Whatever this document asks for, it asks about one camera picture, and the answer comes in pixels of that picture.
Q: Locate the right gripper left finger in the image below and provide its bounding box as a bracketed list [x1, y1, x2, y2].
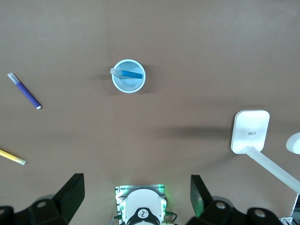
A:
[0, 173, 85, 225]

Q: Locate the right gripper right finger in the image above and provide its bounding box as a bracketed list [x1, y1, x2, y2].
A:
[187, 174, 282, 225]

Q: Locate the blue marker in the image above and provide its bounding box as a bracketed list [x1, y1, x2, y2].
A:
[109, 67, 143, 80]

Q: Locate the yellow marker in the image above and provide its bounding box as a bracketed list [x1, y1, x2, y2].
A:
[0, 149, 27, 166]

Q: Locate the purple marker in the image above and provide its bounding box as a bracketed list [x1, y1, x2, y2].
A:
[7, 72, 42, 110]

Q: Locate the blue mesh cup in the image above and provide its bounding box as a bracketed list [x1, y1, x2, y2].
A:
[111, 59, 146, 94]

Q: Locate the brown table cover sheet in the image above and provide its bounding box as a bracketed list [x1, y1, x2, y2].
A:
[0, 0, 300, 225]

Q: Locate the black arm base cable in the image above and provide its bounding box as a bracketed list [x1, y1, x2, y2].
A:
[164, 210, 179, 222]

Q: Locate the aluminium frame profile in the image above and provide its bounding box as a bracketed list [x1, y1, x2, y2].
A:
[280, 193, 300, 225]

